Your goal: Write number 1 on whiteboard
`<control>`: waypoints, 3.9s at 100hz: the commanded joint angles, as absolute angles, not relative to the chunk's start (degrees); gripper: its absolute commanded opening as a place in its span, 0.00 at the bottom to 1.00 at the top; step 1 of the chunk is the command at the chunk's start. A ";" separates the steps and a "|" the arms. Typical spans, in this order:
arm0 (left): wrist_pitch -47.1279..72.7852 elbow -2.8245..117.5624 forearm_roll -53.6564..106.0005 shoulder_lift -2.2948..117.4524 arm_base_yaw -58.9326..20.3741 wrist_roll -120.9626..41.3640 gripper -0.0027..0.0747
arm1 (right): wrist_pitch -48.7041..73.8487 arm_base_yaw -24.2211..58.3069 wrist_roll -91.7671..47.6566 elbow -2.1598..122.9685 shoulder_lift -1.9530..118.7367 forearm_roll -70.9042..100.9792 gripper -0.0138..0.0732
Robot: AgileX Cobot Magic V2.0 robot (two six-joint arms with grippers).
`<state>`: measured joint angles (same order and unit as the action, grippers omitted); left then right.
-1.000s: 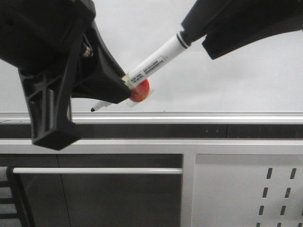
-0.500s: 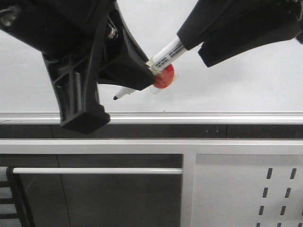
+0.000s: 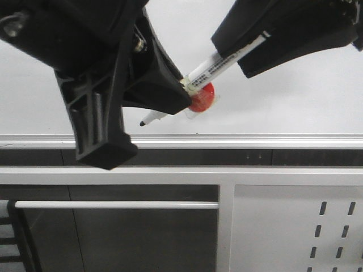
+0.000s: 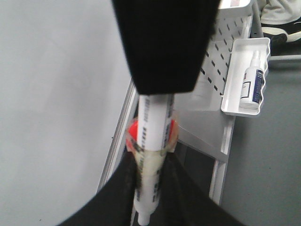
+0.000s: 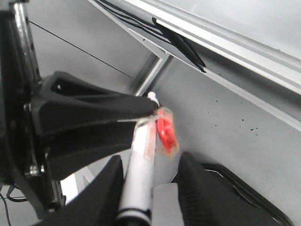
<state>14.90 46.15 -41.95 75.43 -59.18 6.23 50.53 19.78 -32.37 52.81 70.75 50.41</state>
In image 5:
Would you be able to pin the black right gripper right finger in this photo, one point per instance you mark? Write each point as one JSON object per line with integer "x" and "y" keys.
{"x": 202, "y": 193}

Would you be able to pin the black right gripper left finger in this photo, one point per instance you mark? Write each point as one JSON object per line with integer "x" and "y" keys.
{"x": 97, "y": 204}

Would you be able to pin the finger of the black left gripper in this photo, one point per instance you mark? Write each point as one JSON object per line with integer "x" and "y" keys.
{"x": 77, "y": 148}

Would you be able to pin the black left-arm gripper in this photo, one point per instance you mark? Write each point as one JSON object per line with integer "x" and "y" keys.
{"x": 56, "y": 104}

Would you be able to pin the white black-tipped whiteboard marker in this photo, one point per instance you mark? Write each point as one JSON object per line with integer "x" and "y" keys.
{"x": 135, "y": 207}

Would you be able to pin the white metal stand frame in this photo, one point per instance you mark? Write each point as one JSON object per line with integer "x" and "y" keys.
{"x": 149, "y": 72}

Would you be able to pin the white whiteboard with aluminium frame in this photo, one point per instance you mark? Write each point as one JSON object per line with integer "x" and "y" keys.
{"x": 249, "y": 46}

